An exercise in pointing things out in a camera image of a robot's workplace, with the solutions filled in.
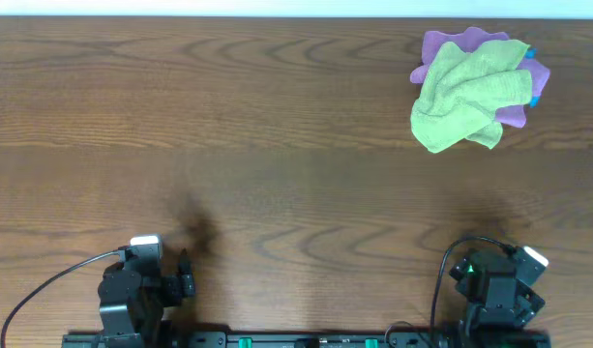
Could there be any light green microfiber cloth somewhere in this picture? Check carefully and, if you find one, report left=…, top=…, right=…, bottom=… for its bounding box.
left=410, top=40, right=532, bottom=154

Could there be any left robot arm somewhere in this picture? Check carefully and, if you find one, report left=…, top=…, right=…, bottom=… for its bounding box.
left=98, top=245, right=195, bottom=348

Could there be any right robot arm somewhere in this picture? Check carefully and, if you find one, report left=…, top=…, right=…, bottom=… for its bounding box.
left=447, top=246, right=551, bottom=348

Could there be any purple microfiber cloth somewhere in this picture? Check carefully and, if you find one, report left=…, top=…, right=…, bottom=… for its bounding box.
left=410, top=27, right=550, bottom=129

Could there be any blue microfiber cloth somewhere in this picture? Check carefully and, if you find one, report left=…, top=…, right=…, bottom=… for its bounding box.
left=525, top=48, right=540, bottom=108

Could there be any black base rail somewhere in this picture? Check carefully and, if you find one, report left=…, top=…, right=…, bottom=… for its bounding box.
left=62, top=332, right=551, bottom=348

